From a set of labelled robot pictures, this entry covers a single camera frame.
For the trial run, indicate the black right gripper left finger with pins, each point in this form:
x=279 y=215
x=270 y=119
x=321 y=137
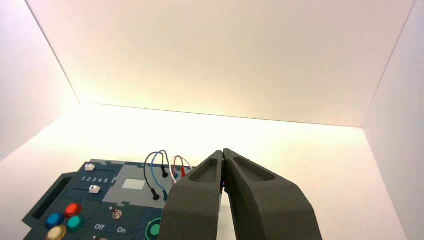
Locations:
x=195 y=212

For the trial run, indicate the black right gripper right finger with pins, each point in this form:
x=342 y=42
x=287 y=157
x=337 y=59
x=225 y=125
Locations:
x=265 y=212

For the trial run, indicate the large green illuminated button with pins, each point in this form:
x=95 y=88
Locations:
x=154 y=229

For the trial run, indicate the grey board panel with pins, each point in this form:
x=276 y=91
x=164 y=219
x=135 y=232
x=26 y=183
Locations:
x=132 y=196

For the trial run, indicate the white square display window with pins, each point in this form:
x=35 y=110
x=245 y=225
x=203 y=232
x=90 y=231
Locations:
x=133 y=184

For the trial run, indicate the dark blue task board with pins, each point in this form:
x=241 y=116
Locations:
x=99 y=212

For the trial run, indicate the white slider knob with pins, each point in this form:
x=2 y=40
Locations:
x=95 y=189
x=89 y=167

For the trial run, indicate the green round push button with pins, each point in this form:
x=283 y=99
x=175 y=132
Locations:
x=75 y=223

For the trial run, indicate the red round push button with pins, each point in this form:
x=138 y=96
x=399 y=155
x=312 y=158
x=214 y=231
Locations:
x=73 y=210

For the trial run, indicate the yellow round push button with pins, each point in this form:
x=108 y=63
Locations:
x=56 y=233

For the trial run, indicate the blue round push button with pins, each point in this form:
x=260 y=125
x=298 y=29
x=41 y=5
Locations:
x=54 y=220

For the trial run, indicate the metal toggle switch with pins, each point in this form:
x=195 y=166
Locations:
x=115 y=214

